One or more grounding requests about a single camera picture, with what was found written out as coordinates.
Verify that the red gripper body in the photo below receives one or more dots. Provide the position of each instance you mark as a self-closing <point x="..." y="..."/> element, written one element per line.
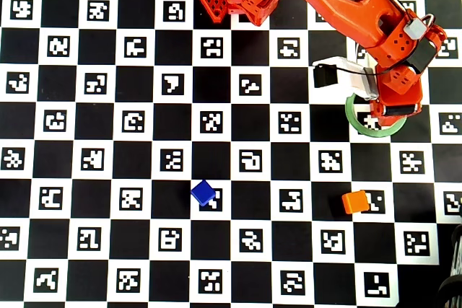
<point x="400" y="110"/>

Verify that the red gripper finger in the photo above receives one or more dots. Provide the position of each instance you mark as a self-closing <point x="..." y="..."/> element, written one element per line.
<point x="391" y="120"/>

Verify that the blue cube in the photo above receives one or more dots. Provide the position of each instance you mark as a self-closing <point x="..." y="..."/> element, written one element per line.
<point x="203" y="192"/>

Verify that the red robot arm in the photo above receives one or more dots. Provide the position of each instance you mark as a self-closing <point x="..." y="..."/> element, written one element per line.
<point x="343" y="8"/>

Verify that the orange cube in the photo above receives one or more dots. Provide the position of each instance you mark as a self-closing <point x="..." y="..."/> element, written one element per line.
<point x="355" y="201"/>

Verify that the small grey plastic box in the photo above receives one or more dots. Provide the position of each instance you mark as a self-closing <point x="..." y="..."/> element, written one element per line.
<point x="415" y="27"/>

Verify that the black stand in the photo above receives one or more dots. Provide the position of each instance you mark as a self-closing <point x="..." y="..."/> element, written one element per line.
<point x="456" y="250"/>

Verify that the black white marker mat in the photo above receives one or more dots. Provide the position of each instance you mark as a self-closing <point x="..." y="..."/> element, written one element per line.
<point x="231" y="163"/>

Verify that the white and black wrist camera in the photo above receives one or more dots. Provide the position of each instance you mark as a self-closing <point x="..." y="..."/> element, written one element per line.
<point x="355" y="73"/>

